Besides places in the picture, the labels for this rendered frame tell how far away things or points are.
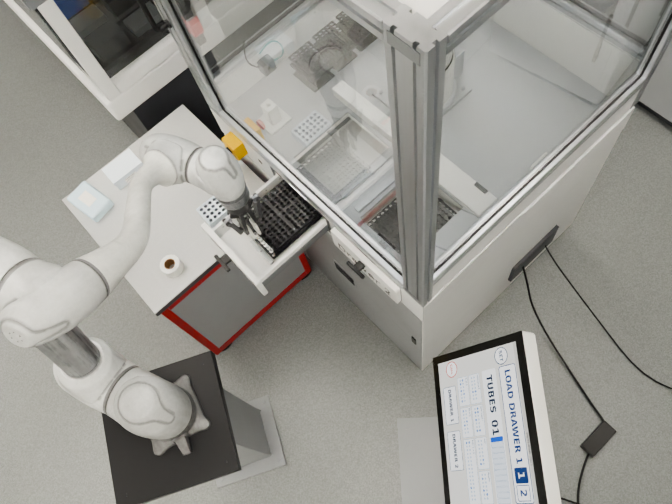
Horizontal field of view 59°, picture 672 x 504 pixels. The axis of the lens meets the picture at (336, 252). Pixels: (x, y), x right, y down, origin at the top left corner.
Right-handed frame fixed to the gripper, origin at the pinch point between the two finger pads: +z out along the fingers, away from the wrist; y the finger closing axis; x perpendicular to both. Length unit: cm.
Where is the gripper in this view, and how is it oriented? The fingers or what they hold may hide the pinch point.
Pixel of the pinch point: (252, 229)
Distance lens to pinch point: 186.5
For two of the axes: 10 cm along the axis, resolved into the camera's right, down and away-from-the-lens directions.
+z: 1.2, 4.0, 9.1
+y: -7.3, 6.5, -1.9
